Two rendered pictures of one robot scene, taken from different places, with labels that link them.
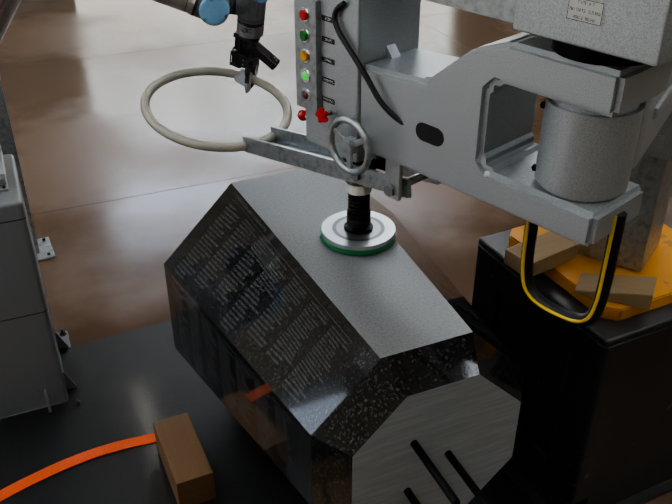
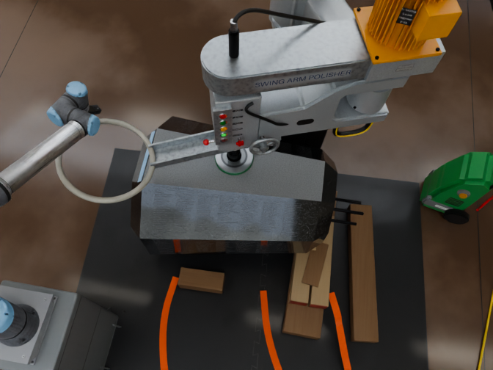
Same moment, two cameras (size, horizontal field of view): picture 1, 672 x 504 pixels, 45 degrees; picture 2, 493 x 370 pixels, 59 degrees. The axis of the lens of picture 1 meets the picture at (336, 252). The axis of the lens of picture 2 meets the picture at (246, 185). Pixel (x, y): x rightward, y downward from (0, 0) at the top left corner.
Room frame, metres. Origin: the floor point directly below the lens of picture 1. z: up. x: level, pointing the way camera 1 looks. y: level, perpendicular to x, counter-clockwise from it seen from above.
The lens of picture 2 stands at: (1.38, 0.90, 3.09)
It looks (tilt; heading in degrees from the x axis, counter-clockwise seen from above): 66 degrees down; 299
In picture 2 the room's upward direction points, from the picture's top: 3 degrees clockwise
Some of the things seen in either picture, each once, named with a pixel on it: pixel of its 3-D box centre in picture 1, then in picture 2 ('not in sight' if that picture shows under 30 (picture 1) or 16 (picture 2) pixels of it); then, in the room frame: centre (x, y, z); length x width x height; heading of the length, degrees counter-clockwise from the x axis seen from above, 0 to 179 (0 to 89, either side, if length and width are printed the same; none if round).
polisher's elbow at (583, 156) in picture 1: (587, 139); (370, 86); (1.53, -0.51, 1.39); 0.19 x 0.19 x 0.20
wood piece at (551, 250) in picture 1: (541, 253); not in sight; (2.02, -0.60, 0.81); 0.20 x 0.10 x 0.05; 124
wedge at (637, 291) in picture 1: (615, 285); not in sight; (1.85, -0.77, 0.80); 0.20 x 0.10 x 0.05; 65
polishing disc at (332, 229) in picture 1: (358, 229); (234, 156); (2.01, -0.06, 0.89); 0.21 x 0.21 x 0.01
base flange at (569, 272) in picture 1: (616, 253); not in sight; (2.08, -0.85, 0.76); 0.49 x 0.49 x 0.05; 26
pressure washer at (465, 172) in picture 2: not in sight; (470, 174); (0.72, -1.03, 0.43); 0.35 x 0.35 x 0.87; 11
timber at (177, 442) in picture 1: (183, 459); (202, 280); (1.91, 0.50, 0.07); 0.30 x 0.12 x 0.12; 25
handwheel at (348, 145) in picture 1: (359, 141); (263, 140); (1.84, -0.06, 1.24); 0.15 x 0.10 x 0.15; 43
